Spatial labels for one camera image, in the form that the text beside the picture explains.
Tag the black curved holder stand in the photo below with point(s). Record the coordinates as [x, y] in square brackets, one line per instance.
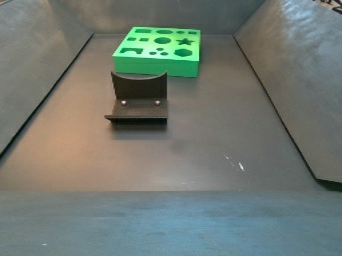
[140, 98]

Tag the green shape sorter block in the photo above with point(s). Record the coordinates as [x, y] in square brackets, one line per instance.
[154, 50]

